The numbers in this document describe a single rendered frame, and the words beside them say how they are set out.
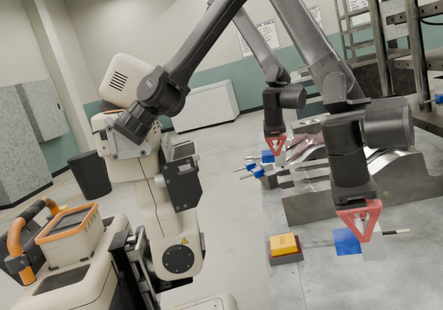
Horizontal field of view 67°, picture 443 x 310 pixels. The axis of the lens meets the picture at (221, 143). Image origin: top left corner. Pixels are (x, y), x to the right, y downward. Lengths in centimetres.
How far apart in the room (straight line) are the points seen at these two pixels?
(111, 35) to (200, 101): 313
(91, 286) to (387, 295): 73
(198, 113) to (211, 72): 123
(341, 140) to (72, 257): 91
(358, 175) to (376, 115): 10
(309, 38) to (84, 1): 932
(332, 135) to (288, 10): 30
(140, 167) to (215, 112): 666
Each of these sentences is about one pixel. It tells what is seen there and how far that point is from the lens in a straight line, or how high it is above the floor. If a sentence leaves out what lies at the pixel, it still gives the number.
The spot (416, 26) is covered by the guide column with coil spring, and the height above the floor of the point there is 120.
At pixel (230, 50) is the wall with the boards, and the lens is 834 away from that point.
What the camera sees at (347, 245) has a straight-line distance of 62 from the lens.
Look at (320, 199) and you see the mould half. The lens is 96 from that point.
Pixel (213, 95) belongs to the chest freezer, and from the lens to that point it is 763.
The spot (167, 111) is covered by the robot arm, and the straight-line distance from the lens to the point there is 85.
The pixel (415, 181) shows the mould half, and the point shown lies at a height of 86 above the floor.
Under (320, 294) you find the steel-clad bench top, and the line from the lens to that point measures 74.
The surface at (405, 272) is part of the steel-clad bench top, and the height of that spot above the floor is 80.
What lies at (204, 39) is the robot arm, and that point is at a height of 134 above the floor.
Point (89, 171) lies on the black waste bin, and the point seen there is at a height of 41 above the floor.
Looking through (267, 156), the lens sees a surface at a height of 97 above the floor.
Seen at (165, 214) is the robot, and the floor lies 88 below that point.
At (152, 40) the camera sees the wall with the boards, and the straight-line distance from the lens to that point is 893.
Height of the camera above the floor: 127
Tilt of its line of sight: 13 degrees down
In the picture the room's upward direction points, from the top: 16 degrees counter-clockwise
